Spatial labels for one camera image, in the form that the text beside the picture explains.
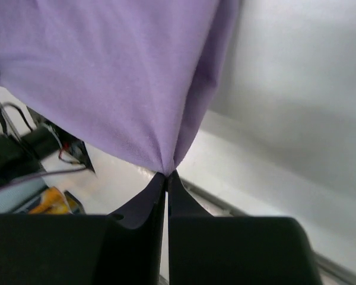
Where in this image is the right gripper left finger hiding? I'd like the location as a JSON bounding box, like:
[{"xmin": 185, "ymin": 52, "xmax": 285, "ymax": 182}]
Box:
[{"xmin": 0, "ymin": 174, "xmax": 165, "ymax": 284}]

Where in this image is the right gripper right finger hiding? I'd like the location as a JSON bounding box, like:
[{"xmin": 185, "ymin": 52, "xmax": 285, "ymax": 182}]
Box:
[{"xmin": 167, "ymin": 170, "xmax": 324, "ymax": 285}]

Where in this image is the front aluminium table rail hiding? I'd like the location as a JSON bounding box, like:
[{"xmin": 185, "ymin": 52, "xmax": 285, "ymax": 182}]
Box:
[{"xmin": 180, "ymin": 175, "xmax": 356, "ymax": 285}]

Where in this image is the purple t shirt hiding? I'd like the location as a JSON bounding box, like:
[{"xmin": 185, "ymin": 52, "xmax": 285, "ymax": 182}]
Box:
[{"xmin": 0, "ymin": 1, "xmax": 240, "ymax": 175}]

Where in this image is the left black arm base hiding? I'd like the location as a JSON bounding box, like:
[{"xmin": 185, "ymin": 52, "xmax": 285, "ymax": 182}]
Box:
[{"xmin": 0, "ymin": 102, "xmax": 96, "ymax": 214}]

